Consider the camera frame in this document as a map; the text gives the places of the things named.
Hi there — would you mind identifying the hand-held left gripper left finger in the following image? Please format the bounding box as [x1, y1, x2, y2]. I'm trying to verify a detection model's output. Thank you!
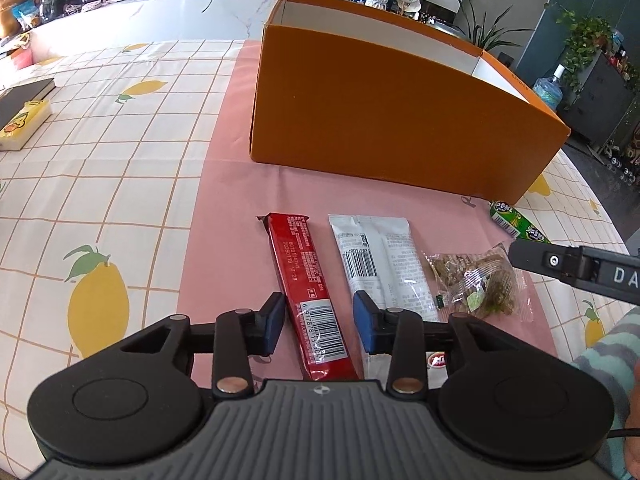
[117, 291, 287, 401]

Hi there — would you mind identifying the red snack bar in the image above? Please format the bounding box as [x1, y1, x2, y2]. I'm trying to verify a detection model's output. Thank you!
[256, 212, 360, 382]

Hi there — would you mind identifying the yellow duck print box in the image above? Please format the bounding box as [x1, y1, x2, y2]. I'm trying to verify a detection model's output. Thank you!
[0, 99, 53, 152]

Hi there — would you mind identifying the lemon print checked tablecloth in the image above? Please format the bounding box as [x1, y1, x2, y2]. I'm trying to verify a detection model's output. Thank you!
[0, 37, 632, 472]

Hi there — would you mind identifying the pink and white carton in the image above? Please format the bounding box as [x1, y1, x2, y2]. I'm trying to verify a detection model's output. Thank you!
[0, 35, 36, 71]

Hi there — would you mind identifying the clear packet of brown biscuits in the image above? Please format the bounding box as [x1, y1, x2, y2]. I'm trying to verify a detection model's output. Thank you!
[424, 242, 535, 322]

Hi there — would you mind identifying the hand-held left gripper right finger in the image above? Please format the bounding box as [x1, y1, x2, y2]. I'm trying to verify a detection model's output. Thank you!
[352, 290, 546, 401]

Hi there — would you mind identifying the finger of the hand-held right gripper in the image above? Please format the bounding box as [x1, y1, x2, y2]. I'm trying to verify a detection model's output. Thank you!
[508, 240, 599, 283]

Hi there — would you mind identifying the blue snack bag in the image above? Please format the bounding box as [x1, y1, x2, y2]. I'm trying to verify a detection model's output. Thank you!
[12, 2, 44, 29]

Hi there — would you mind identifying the white snack packet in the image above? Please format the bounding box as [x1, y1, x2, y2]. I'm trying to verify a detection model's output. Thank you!
[327, 214, 454, 392]

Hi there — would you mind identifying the orange cardboard box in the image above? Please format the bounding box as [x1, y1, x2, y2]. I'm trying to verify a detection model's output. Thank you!
[247, 0, 571, 207]

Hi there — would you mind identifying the pink table mat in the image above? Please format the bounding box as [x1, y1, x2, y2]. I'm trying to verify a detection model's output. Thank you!
[175, 40, 561, 396]

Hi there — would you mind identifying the black notebook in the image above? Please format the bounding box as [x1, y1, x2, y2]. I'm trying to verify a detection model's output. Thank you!
[0, 77, 57, 129]

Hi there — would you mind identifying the green sausage packet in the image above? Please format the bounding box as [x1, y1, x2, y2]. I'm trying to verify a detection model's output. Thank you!
[489, 200, 551, 245]

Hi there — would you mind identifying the person's right forearm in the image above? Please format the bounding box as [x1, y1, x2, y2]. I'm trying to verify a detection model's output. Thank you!
[572, 307, 640, 480]

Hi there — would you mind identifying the grey storage cabinet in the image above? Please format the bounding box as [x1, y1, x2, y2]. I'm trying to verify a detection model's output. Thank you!
[570, 50, 637, 147]

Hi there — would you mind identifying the trailing ivy plant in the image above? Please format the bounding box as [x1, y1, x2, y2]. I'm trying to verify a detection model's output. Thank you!
[554, 7, 617, 92]

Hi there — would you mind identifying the blue water jug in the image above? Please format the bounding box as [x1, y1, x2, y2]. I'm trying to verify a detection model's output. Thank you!
[532, 64, 566, 110]

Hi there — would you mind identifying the white marble media console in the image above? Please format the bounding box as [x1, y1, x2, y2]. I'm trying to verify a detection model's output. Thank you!
[27, 0, 361, 61]

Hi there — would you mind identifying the brown gourd vase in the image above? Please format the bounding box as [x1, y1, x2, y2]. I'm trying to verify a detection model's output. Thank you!
[0, 0, 24, 39]

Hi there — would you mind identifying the long-leaf potted plant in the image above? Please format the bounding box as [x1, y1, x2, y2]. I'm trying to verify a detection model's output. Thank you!
[452, 0, 534, 54]

